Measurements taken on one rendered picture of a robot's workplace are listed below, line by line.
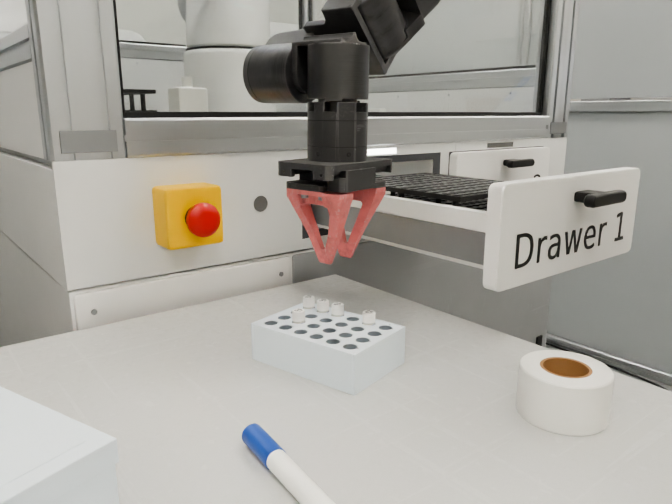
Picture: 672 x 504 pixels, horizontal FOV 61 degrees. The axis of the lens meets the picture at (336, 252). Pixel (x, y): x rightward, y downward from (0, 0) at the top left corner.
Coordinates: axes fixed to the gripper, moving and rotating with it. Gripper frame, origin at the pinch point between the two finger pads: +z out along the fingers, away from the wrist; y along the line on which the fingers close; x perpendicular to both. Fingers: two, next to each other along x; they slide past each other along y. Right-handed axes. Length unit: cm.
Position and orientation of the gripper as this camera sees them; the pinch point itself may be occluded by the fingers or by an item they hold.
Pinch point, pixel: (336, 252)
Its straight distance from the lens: 56.8
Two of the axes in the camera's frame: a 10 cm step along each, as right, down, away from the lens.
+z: -0.1, 9.7, 2.4
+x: 7.8, 1.6, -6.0
